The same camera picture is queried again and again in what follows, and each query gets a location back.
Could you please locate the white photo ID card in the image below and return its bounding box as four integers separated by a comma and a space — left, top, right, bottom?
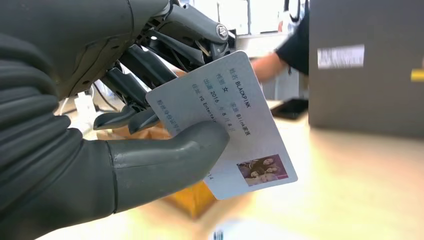
145, 50, 298, 201

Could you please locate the person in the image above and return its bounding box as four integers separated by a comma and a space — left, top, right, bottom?
274, 6, 311, 76

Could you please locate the wooden compartment organizer box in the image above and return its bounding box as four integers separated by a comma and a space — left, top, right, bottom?
96, 122, 218, 220

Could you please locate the black smartphone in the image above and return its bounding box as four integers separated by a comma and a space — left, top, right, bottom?
269, 98, 310, 121

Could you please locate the grey laptop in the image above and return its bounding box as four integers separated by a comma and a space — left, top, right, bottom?
308, 0, 424, 138

